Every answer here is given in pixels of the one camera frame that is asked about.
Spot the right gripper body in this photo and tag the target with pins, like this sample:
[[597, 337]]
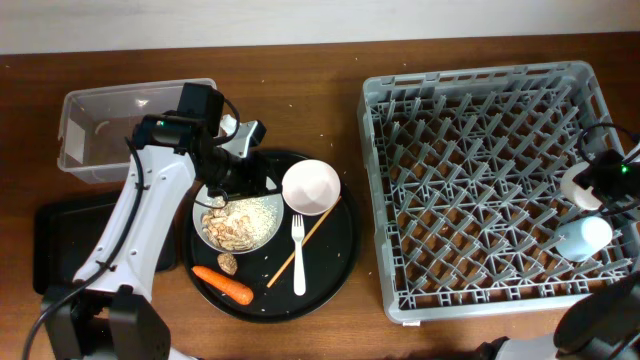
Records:
[[612, 179]]

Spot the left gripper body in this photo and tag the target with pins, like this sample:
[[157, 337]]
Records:
[[237, 177]]

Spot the white cup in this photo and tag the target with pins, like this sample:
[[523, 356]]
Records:
[[584, 199]]

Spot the rice and food scraps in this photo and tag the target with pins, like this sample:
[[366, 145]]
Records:
[[240, 226]]

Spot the blue cup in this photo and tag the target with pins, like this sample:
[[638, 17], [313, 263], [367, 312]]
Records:
[[581, 239]]

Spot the white bowl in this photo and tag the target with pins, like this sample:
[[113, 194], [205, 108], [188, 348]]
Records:
[[311, 187]]

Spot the white plastic fork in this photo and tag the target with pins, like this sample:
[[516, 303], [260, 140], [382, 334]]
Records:
[[298, 233]]

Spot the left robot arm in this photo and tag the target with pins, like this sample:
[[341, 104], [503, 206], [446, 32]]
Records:
[[107, 313]]

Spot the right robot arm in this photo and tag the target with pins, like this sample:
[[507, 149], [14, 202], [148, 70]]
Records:
[[605, 324]]

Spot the grey dishwasher rack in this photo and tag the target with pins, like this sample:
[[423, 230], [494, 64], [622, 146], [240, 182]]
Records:
[[465, 170]]

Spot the brown mushroom piece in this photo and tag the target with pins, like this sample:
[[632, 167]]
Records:
[[227, 263]]

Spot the wooden chopstick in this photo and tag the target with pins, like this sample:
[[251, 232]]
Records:
[[292, 257]]

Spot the orange carrot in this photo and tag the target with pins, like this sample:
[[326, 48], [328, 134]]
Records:
[[237, 291]]

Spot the round black tray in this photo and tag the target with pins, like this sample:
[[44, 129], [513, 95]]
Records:
[[329, 258]]

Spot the clear plastic bin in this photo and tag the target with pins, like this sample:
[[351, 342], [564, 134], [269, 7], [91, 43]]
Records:
[[94, 123]]

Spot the black rectangular tray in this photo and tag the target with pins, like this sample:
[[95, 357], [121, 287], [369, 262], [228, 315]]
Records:
[[65, 234]]

